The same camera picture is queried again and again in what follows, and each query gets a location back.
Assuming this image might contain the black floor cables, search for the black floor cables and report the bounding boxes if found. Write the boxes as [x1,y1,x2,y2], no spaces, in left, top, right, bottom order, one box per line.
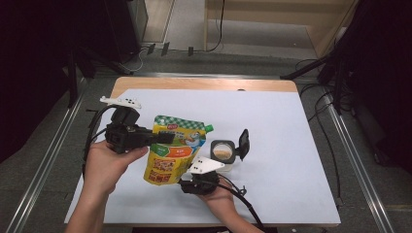
[294,57,345,202]

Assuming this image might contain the glass jar with black lid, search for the glass jar with black lid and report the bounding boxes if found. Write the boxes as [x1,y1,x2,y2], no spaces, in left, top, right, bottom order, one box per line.
[210,128,251,173]

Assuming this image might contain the wooden table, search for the wooden table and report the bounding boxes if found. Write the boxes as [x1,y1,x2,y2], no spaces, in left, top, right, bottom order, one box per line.
[64,76,342,228]

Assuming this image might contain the person's right hand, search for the person's right hand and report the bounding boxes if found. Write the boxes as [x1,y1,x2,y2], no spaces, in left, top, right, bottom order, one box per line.
[197,181,241,224]

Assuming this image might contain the right hand-held gripper cable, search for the right hand-held gripper cable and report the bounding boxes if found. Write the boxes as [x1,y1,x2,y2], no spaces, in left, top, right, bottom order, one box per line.
[216,173,267,233]

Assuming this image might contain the dark curtain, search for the dark curtain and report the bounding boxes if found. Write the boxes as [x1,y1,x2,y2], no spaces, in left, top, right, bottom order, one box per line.
[336,0,412,176]
[0,0,110,164]

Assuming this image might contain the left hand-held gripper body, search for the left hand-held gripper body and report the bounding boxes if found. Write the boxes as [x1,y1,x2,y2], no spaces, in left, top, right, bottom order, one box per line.
[99,95,154,155]

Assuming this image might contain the hanging black cable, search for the hanging black cable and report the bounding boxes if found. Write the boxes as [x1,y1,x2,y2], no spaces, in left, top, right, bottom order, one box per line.
[207,0,226,53]

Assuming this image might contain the yellow spout pouch green cap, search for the yellow spout pouch green cap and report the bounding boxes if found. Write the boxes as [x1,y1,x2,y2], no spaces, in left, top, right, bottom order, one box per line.
[143,115,215,186]

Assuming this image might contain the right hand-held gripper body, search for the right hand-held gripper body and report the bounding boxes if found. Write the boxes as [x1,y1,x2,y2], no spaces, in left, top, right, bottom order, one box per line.
[187,156,225,196]

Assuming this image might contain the black metal stand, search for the black metal stand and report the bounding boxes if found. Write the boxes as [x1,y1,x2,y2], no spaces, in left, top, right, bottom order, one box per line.
[280,48,345,115]
[66,45,131,110]

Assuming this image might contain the light wooden cabinet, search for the light wooden cabinet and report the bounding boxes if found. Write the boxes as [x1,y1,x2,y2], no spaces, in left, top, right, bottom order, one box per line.
[203,0,359,59]

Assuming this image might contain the metal floor rail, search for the metal floor rail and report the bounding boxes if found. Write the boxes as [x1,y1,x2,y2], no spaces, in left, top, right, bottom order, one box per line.
[6,77,87,233]
[324,93,395,233]

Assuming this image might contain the person's left hand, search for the person's left hand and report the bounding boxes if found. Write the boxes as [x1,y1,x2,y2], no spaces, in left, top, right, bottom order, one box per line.
[83,140,150,198]

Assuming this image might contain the white paper sheet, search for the white paper sheet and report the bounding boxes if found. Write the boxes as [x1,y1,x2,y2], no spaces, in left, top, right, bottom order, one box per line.
[63,88,342,226]

